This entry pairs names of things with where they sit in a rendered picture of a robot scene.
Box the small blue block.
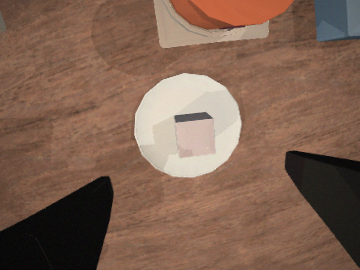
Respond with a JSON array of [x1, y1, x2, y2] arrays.
[[313, 0, 360, 42]]

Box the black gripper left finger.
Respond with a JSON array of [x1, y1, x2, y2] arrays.
[[0, 175, 113, 270]]

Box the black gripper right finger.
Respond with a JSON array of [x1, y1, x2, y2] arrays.
[[284, 151, 360, 270]]

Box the white round dish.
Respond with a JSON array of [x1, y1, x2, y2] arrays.
[[135, 72, 241, 178]]

